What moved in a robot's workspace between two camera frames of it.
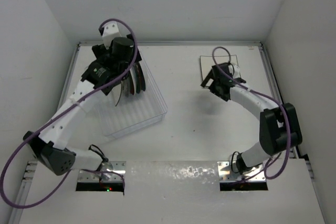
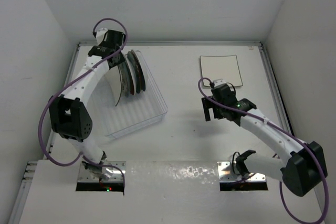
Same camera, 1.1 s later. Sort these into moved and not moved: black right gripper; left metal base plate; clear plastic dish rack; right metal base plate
Moved: black right gripper
Not moved: clear plastic dish rack; left metal base plate; right metal base plate
